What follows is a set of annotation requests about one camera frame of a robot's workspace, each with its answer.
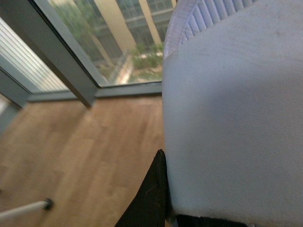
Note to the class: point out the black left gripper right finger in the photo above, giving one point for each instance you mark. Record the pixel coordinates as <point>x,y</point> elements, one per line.
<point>191,221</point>

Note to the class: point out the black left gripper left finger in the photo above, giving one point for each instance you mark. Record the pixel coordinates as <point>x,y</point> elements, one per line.
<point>148,208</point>

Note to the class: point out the grey metal leg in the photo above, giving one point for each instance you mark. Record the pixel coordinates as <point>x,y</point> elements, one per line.
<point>47,204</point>

